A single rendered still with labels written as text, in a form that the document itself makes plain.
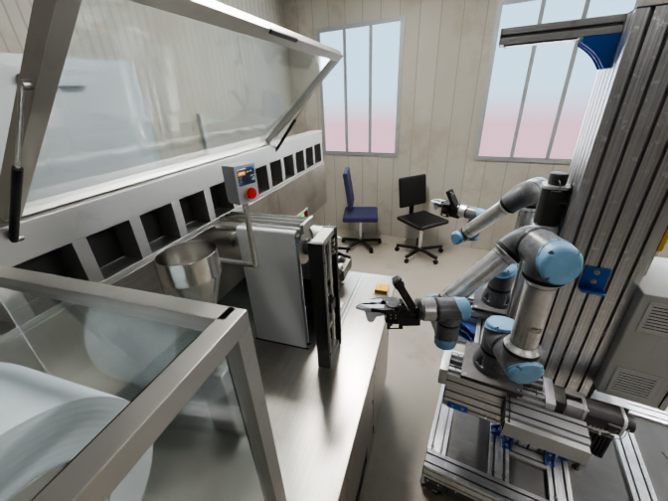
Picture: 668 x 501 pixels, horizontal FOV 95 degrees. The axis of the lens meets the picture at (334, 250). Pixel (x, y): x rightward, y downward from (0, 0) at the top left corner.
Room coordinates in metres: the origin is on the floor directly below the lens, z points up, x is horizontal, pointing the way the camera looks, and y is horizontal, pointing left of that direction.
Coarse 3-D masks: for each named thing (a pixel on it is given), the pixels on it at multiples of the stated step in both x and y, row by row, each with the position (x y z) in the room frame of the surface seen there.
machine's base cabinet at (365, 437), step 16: (384, 336) 1.32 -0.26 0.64; (384, 352) 1.34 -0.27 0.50; (384, 368) 1.37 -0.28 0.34; (384, 384) 1.40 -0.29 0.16; (368, 400) 0.92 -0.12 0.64; (368, 416) 0.92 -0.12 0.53; (368, 432) 0.93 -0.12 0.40; (368, 448) 0.93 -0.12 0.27; (352, 464) 0.66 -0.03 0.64; (352, 480) 0.65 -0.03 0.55; (352, 496) 0.65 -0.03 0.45
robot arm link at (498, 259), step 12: (528, 228) 0.88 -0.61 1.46; (504, 240) 0.92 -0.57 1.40; (516, 240) 0.88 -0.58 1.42; (492, 252) 0.92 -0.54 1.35; (504, 252) 0.89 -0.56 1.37; (516, 252) 0.87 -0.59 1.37; (480, 264) 0.92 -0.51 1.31; (492, 264) 0.90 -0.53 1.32; (504, 264) 0.89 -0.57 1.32; (468, 276) 0.91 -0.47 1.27; (480, 276) 0.89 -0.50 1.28; (492, 276) 0.89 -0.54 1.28; (456, 288) 0.91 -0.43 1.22; (468, 288) 0.89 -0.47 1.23
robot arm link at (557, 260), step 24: (528, 240) 0.83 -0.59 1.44; (552, 240) 0.78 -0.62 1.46; (528, 264) 0.79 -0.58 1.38; (552, 264) 0.73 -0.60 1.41; (576, 264) 0.72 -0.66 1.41; (528, 288) 0.78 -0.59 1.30; (552, 288) 0.74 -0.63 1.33; (528, 312) 0.76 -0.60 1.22; (528, 336) 0.75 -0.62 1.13; (504, 360) 0.78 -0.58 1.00; (528, 360) 0.73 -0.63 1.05
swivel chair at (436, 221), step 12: (408, 180) 3.64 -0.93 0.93; (420, 180) 3.72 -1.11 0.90; (408, 192) 3.62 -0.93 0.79; (420, 192) 3.70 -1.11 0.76; (408, 204) 3.60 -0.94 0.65; (408, 216) 3.57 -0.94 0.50; (420, 216) 3.55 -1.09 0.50; (432, 216) 3.53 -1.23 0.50; (420, 228) 3.20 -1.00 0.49; (420, 240) 3.46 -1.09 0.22
